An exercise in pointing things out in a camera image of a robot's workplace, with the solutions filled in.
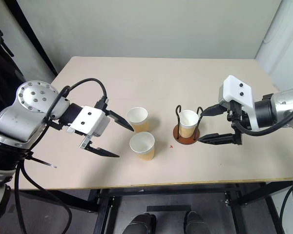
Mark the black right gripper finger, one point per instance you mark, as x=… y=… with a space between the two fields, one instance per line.
x=215 y=110
x=217 y=139

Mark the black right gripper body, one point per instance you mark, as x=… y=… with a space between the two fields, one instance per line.
x=235 y=109

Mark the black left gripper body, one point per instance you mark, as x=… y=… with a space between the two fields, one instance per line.
x=86 y=142

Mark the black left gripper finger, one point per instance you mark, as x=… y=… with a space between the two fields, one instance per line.
x=119 y=122
x=100 y=151

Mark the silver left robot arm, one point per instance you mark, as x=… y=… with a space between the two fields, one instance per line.
x=14 y=122

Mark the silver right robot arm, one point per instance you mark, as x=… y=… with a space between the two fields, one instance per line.
x=288 y=97

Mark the brown ribbed paper cup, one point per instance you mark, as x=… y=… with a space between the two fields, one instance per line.
x=137 y=115
x=188 y=119
x=141 y=143

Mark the black zip tie tail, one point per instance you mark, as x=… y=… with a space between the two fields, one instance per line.
x=44 y=163

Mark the dark rounded shape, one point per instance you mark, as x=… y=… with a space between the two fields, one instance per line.
x=195 y=223
x=140 y=223

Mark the dark equipment stand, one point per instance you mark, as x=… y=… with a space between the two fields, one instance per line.
x=2 y=73

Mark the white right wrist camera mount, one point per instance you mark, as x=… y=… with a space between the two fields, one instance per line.
x=234 y=90

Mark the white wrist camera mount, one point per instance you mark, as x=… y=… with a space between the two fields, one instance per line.
x=234 y=90
x=88 y=119

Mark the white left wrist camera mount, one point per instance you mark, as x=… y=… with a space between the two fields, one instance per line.
x=88 y=119

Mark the black metal table frame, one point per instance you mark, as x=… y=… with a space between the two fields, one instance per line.
x=161 y=191

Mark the white wall pipe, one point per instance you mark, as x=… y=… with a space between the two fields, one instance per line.
x=280 y=24

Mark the black diagonal post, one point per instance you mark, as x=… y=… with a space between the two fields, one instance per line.
x=30 y=36

